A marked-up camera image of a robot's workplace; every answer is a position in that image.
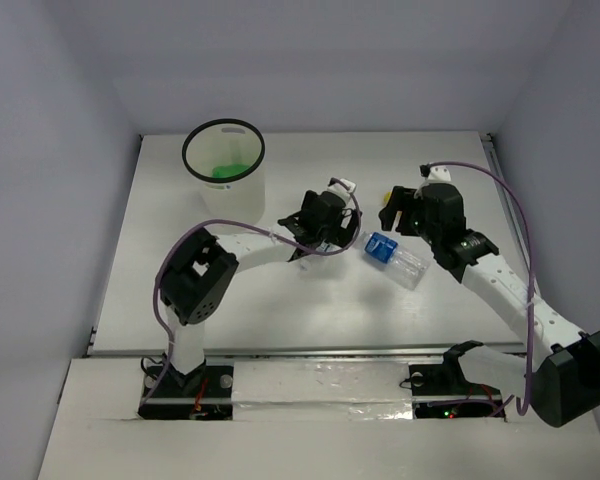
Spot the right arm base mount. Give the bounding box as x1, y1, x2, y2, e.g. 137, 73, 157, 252
399, 340, 506, 420

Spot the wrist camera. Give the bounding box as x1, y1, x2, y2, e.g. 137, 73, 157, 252
327, 178, 357, 205
420, 164, 451, 187

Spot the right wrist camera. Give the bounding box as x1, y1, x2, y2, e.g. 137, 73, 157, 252
420, 164, 451, 187

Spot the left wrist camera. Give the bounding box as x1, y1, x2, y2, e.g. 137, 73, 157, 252
327, 178, 357, 205

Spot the clear bottle blue label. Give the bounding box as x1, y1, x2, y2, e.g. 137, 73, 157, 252
355, 231, 429, 290

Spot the clear bottle lemon label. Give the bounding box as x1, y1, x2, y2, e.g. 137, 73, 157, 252
298, 242, 336, 274

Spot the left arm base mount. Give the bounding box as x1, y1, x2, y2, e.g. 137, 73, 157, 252
138, 357, 234, 421

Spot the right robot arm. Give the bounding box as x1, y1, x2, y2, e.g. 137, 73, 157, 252
379, 181, 600, 428

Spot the green plastic bottle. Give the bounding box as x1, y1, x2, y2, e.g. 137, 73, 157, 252
212, 163, 250, 181

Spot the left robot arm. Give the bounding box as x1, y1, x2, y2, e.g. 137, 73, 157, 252
152, 179, 362, 395

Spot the white bin black rim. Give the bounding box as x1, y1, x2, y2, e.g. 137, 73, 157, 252
181, 118, 266, 224

